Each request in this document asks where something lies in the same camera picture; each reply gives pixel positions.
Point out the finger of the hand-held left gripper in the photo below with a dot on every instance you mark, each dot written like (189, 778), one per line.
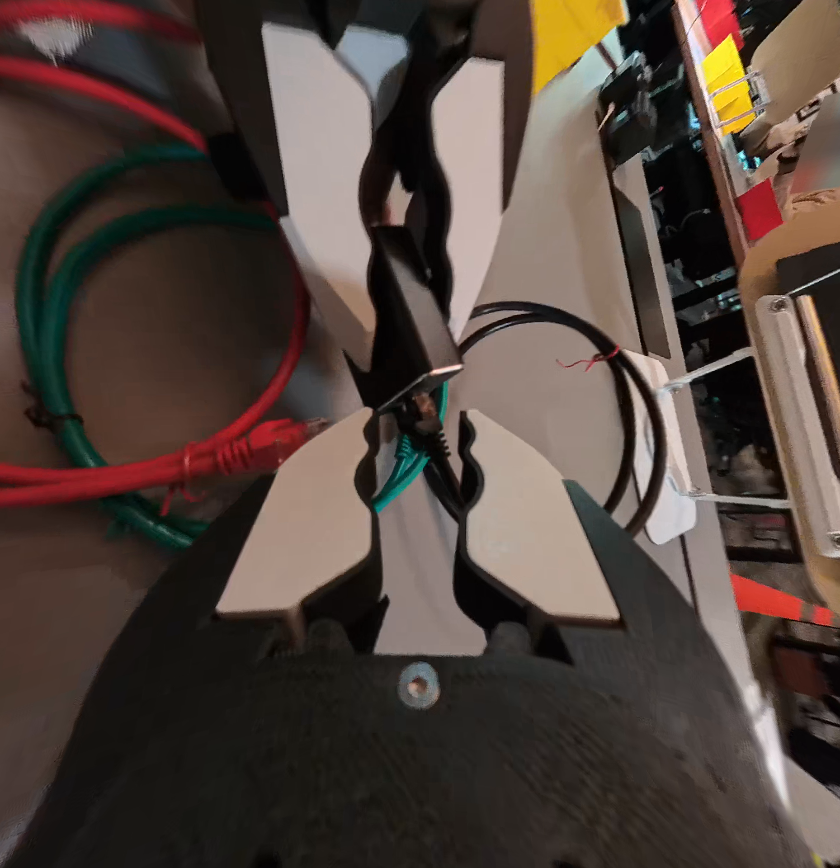
(311, 169)
(474, 169)

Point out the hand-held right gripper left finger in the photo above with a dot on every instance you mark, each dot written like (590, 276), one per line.
(305, 536)

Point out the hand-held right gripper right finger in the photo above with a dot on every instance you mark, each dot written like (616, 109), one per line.
(535, 542)

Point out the black network splitter box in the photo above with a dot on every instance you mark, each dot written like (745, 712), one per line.
(410, 312)

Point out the yellow plastic bin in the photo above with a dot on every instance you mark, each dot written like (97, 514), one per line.
(569, 34)

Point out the white metal stand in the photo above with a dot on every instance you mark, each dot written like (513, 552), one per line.
(671, 475)

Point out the black electronic device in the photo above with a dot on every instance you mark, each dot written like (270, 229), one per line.
(630, 108)

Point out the red twist tie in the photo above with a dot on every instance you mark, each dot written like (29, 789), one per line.
(586, 363)

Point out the small yellow bin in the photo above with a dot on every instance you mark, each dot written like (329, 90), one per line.
(728, 81)

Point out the black twist tie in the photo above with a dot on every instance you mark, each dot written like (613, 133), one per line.
(50, 410)

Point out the red plastic bin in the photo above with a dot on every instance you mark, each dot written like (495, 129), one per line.
(759, 210)

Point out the wooden board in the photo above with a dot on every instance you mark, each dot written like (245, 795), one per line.
(759, 271)

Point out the black panel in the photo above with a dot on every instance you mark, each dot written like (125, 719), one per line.
(827, 285)

